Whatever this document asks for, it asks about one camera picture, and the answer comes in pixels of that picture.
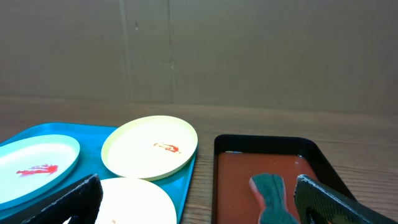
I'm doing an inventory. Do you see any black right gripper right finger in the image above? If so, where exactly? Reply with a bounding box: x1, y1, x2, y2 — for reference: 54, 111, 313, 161
294, 174, 397, 224

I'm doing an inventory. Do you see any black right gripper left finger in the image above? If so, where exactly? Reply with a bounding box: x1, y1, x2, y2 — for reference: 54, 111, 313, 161
22, 174, 103, 224

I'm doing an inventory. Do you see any yellow plate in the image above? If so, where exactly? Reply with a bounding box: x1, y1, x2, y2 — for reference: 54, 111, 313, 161
95, 177, 177, 224
101, 115, 198, 181

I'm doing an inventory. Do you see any light blue plate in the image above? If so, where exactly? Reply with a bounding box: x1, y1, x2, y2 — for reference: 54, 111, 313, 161
1, 134, 80, 210

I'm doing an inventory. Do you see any black tray with red water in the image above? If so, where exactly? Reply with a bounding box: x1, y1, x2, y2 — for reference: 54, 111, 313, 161
211, 134, 354, 223

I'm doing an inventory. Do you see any teal plastic tray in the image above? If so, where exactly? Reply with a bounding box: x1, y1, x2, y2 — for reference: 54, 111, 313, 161
1, 123, 197, 223

